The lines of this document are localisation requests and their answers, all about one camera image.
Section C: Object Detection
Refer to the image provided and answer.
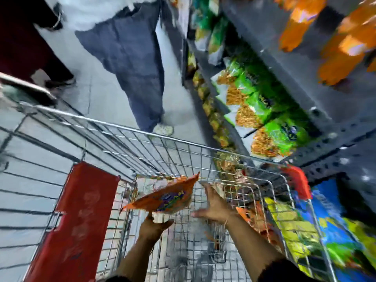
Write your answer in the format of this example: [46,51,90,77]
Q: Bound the blue and green packet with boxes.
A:
[294,178,376,282]

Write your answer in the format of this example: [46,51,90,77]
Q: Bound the grey metal cart handle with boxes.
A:
[0,72,58,107]

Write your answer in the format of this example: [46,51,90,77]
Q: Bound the row of small yellow packets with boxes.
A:
[187,52,236,150]

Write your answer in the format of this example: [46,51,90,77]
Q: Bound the person's right forearm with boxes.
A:
[225,214,321,282]

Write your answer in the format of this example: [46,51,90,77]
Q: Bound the grey metal store shelving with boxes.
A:
[161,0,376,212]

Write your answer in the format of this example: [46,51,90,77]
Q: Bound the yellow green packet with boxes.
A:
[264,197,313,278]

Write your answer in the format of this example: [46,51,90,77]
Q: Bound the green and white bag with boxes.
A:
[207,17,230,67]
[193,13,212,52]

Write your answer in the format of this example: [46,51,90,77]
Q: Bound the green snack packet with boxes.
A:
[216,58,257,95]
[225,84,272,115]
[234,101,294,129]
[250,120,312,158]

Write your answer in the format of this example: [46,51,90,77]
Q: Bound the red cart corner bumper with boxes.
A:
[281,164,313,201]

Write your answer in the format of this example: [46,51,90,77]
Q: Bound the orange snack packet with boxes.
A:
[122,172,200,215]

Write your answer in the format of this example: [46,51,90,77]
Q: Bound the metal wire shopping cart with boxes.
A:
[0,103,339,282]

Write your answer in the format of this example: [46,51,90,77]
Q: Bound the person's right hand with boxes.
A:
[191,182,236,225]

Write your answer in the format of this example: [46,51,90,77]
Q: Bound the orange packets behind cart wire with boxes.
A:
[236,202,283,250]

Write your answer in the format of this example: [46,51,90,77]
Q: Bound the person's left forearm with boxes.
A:
[106,234,160,282]

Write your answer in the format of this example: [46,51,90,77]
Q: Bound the red cart seat flap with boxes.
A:
[24,161,120,282]

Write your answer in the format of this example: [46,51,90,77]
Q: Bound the person's left hand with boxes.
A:
[138,212,174,245]

